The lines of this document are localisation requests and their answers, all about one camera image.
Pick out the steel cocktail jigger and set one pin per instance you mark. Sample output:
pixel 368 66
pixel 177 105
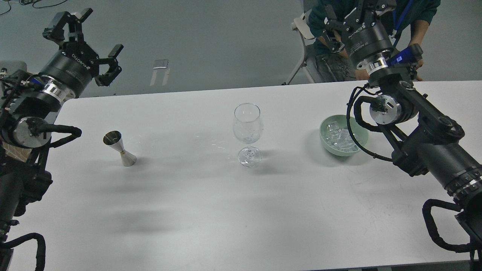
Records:
pixel 114 140

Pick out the clear wine glass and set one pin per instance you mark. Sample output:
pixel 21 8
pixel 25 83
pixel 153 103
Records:
pixel 248 128

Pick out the clear ice cubes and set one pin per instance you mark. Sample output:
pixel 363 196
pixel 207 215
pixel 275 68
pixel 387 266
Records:
pixel 339 138

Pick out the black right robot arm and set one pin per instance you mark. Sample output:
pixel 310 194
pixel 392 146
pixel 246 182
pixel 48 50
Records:
pixel 423 139

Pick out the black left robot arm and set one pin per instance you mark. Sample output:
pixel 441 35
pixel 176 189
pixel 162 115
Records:
pixel 30 104

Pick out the beige checkered cloth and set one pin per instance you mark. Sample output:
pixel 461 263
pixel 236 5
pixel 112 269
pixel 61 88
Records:
pixel 17 152

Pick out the silver floor plate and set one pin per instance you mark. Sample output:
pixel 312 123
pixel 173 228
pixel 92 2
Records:
pixel 160 64

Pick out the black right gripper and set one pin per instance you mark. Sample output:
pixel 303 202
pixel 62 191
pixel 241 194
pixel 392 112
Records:
pixel 362 35

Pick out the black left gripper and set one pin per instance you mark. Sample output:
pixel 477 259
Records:
pixel 76 63

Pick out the grey chair left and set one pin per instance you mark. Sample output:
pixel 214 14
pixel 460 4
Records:
pixel 13 72

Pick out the grey office chair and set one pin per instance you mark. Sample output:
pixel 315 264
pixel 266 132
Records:
pixel 307 62

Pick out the green bowl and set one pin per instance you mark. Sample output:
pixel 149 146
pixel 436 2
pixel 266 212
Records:
pixel 360 133

